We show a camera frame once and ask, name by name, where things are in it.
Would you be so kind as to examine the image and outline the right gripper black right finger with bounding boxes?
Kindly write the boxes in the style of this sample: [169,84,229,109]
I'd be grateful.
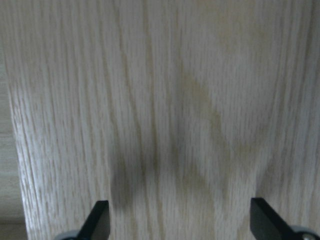
[250,197,296,240]

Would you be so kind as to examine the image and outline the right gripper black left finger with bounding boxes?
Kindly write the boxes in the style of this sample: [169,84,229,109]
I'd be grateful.
[76,200,111,240]

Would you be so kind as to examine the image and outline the light wooden drawer cabinet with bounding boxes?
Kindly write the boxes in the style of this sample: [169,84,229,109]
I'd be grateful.
[0,0,320,240]

